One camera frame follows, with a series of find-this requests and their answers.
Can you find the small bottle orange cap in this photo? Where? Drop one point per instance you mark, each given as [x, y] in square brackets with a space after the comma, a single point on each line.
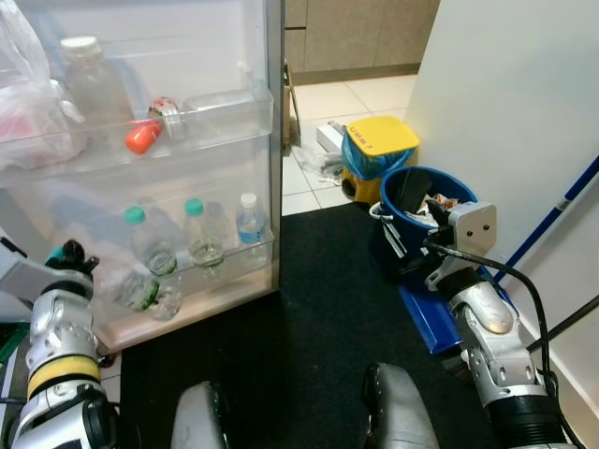
[145, 136]

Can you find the dark blue carpet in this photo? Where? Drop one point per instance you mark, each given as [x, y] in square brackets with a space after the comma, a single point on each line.
[309, 327]

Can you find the pinkish clear plastic bag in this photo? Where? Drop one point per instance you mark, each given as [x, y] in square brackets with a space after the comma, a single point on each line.
[28, 103]

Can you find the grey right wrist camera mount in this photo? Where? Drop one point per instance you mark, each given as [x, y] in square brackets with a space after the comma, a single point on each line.
[473, 234]

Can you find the small water bottle white cap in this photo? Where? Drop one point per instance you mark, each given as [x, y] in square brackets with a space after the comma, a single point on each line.
[251, 229]

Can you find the clear water bottle teal cap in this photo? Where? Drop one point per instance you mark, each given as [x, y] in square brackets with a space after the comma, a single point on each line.
[201, 238]
[150, 248]
[140, 295]

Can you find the small white box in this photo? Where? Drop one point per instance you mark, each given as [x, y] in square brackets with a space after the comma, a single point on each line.
[329, 136]

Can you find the grey kitchen cabinets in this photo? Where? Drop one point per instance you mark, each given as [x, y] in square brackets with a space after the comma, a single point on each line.
[365, 37]

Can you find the dark blue bucket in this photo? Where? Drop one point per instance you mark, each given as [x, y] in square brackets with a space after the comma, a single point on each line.
[388, 229]

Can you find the blue bin yellow lid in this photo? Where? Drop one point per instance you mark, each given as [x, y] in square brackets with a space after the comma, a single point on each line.
[379, 140]

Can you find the silver right robot leg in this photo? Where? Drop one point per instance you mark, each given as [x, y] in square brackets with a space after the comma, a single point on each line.
[402, 412]

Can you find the steel grey fridge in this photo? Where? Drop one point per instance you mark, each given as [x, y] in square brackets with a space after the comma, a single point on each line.
[215, 159]

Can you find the large bottle white cap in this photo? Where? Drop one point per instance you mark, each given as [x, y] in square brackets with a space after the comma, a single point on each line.
[94, 84]

